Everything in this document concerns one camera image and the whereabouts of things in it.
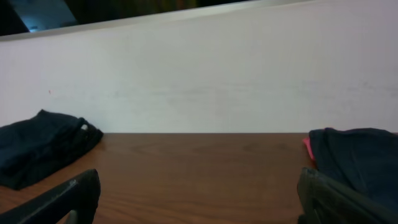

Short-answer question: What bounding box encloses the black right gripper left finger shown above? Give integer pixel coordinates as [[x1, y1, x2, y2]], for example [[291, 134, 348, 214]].
[[1, 169, 101, 224]]

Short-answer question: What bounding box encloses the black and coral t-shirt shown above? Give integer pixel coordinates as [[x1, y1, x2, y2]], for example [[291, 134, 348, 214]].
[[303, 128, 397, 212]]

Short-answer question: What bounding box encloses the folded dark navy garment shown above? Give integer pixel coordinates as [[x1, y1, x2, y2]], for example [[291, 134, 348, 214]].
[[1, 110, 103, 190]]

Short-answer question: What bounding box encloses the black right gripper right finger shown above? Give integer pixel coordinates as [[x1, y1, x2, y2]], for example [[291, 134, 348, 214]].
[[297, 167, 397, 224]]

